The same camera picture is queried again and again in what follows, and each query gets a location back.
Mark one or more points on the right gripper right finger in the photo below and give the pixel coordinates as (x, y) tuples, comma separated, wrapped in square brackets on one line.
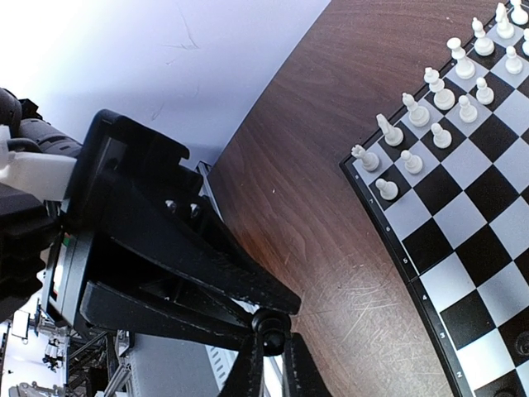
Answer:
[(301, 376)]

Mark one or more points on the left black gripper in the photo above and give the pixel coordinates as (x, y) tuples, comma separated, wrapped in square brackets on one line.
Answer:
[(156, 212)]

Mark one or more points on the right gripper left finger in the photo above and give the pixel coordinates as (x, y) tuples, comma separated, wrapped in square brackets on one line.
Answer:
[(247, 374)]

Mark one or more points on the black pawn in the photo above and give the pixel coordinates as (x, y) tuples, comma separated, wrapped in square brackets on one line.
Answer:
[(274, 328)]

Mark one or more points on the black and white chessboard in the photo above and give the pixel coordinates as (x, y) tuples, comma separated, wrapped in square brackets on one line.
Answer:
[(458, 230)]

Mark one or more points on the white pawn near corner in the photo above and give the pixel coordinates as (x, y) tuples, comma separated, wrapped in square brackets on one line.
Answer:
[(388, 190)]

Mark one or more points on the white knight piece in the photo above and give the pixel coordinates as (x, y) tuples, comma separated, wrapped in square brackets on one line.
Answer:
[(393, 136)]

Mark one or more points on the white queen piece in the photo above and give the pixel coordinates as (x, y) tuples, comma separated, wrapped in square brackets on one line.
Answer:
[(444, 98)]

